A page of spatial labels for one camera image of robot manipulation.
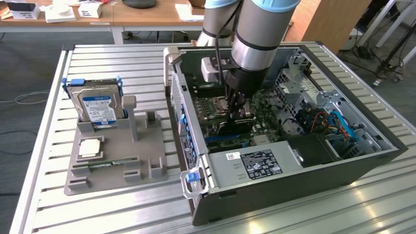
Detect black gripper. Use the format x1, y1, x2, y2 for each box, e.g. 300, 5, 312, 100
225, 69, 269, 97

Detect black low-profile graphics card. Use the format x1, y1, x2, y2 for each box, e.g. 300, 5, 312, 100
218, 118, 253, 135

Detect metal CPU socket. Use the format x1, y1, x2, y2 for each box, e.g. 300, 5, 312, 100
210, 96, 232, 116

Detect silver metal disk bay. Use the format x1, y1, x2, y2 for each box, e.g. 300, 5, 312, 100
276, 48, 382, 158

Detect green motherboard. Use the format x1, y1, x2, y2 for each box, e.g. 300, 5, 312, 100
189, 73, 286, 151

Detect blue expansion slot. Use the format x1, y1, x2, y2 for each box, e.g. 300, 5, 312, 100
205, 135, 241, 143

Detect white paper stack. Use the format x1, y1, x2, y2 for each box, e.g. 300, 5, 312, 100
174, 3, 205, 22

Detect silver power supply unit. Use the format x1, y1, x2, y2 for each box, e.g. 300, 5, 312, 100
206, 140, 305, 189

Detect white device red dot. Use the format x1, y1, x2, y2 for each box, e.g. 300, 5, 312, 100
344, 27, 358, 51

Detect light wooden cabinet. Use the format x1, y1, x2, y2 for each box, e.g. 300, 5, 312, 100
284, 0, 373, 53

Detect black wheeled stand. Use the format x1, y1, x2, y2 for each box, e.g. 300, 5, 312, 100
372, 0, 416, 86

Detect dark round object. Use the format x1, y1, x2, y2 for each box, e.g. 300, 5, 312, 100
122, 0, 157, 9

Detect hard disk in blue caddy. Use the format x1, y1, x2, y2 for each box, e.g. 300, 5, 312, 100
61, 77, 126, 126

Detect open black PC case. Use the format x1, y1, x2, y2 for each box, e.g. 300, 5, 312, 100
161, 43, 409, 227

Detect gray plastic parts rack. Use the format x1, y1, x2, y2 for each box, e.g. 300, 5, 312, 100
64, 95, 169, 196

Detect loose silver CPU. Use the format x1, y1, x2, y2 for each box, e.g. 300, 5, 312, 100
78, 140, 102, 158

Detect white labelled box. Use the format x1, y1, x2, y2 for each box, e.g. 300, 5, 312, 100
77, 1, 104, 18

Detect loose green RAM stick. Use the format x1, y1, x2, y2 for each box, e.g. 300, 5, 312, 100
72, 158, 137, 169

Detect white box with roll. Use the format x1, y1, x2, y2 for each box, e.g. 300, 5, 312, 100
44, 3, 77, 24

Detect white box with black item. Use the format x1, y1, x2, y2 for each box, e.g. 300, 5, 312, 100
6, 1, 41, 20

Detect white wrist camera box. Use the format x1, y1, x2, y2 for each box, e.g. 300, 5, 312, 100
200, 57, 237, 83

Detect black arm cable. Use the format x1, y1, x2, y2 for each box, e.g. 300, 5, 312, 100
213, 0, 244, 86

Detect red yellow disk power wires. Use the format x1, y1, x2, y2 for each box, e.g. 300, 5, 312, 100
308, 111, 345, 134

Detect blue disk data wire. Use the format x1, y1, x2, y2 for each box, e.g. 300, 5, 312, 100
326, 111, 358, 144

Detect white table frame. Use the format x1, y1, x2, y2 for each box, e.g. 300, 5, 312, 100
353, 0, 416, 64

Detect white floor cable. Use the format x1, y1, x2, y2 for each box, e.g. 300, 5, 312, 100
14, 89, 50, 105

